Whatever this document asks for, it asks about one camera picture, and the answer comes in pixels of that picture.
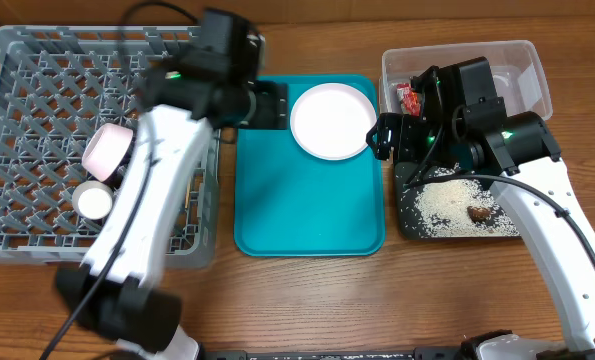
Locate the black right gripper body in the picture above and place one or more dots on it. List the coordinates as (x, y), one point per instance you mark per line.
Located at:
(394, 138)

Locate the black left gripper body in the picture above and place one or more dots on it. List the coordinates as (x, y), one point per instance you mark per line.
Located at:
(263, 109)

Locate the red sauce packet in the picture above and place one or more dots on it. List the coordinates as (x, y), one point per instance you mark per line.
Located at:
(410, 101)

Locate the large white plate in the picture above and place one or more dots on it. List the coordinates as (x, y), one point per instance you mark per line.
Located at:
(330, 121)

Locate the white rice leftovers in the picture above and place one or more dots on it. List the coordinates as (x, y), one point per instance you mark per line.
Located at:
(447, 200)

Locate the brown food chunk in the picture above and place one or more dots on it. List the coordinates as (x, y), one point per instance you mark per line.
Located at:
(479, 214)

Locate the pink bowl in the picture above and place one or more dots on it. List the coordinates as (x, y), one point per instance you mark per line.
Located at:
(106, 149)

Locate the white paper cup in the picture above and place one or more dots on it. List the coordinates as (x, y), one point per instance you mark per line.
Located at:
(92, 200)

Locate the wooden chopstick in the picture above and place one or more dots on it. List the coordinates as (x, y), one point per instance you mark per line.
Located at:
(188, 193)

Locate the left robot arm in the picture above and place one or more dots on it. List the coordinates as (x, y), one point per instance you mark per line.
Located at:
(209, 84)

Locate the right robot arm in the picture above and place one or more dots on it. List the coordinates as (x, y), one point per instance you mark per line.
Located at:
(463, 132)

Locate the grey dishwasher rack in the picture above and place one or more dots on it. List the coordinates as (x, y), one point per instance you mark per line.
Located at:
(58, 85)

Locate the black plastic tray bin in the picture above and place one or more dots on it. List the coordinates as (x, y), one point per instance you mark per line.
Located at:
(407, 210)

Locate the teal serving tray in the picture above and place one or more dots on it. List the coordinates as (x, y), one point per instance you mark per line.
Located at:
(289, 203)

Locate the clear plastic bin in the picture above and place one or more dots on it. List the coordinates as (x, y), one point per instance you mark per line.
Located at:
(517, 72)

